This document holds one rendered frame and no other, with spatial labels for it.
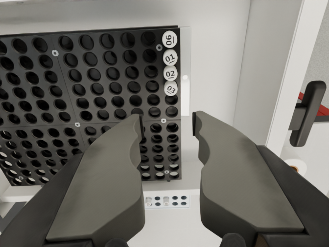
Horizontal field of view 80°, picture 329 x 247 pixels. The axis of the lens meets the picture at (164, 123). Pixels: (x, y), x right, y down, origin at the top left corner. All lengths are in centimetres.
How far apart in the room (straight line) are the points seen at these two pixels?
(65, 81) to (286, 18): 20
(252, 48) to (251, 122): 8
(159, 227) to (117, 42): 51
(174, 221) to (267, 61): 47
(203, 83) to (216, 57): 3
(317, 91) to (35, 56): 26
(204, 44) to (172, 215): 43
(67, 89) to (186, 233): 52
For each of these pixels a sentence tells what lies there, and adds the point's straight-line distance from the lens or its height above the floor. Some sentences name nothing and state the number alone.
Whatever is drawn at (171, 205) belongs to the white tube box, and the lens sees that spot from 48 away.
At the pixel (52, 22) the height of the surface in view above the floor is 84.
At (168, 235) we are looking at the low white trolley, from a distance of 64.
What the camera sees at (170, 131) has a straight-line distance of 22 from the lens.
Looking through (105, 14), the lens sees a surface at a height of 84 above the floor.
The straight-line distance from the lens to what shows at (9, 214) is 37.
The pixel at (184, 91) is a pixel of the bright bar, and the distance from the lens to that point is 25.
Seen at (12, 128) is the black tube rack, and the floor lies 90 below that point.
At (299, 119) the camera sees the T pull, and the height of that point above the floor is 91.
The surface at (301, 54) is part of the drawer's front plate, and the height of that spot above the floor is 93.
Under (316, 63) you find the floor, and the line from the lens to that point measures 139.
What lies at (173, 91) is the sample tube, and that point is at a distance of 18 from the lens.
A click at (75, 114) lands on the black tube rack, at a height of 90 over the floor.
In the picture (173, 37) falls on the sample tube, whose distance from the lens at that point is 17.
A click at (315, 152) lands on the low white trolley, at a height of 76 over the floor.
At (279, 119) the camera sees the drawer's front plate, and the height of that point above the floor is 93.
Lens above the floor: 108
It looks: 60 degrees down
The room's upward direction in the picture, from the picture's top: 179 degrees clockwise
